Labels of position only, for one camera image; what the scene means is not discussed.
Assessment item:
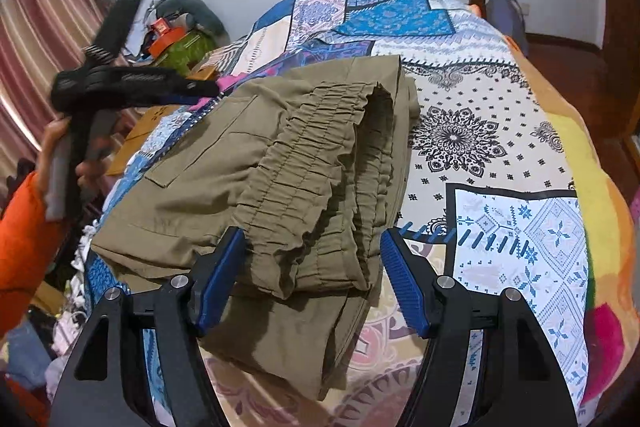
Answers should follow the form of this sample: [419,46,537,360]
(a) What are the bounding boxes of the pink cloth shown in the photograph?
[215,62,281,98]

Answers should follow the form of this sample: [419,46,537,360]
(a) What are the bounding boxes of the person's left forearm orange sleeve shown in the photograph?
[0,172,68,338]

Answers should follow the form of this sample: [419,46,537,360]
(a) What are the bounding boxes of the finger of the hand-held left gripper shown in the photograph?
[120,67,222,108]
[166,93,218,109]

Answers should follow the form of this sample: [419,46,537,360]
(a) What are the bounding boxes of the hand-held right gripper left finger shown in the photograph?
[56,226,246,427]

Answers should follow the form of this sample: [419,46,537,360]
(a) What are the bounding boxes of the blue patchwork blanket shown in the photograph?
[82,0,591,427]

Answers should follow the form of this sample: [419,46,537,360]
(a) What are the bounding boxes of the striped brown curtain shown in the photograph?
[0,0,118,208]

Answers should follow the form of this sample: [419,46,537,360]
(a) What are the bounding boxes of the olive green pants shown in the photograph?
[90,54,423,403]

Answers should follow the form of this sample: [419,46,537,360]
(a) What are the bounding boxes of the pile of clothes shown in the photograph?
[0,207,103,408]

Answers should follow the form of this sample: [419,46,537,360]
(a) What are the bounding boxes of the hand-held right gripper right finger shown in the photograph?
[380,227,576,427]

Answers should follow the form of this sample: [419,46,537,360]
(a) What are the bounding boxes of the green bag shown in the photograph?
[165,32,221,72]

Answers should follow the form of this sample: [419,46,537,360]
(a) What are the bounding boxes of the orange box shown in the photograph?
[147,27,188,56]

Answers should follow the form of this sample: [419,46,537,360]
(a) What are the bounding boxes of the person's left hand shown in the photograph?
[35,117,118,208]

